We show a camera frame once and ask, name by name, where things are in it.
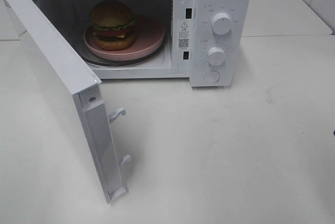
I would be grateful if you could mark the pink round plate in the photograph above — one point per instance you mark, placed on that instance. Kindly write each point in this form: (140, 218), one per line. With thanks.
(141, 40)

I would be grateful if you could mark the burger with lettuce and tomato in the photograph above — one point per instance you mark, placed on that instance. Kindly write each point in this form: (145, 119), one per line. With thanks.
(113, 25)

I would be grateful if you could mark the white microwave door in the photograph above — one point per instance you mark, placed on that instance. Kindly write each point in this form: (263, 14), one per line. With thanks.
(62, 90)

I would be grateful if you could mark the glass microwave turntable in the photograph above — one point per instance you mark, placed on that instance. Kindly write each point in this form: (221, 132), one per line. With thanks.
(125, 61)

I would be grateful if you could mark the white lower microwave knob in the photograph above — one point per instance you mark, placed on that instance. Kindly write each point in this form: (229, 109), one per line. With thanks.
(216, 56)

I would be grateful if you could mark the white microwave knob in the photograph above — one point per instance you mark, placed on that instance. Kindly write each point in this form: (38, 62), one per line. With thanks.
(216, 56)
(221, 22)

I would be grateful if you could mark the white microwave oven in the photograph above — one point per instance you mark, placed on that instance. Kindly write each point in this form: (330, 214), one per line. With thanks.
(200, 42)

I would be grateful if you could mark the white upper microwave knob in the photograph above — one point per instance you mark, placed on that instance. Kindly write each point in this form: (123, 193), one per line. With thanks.
(221, 22)

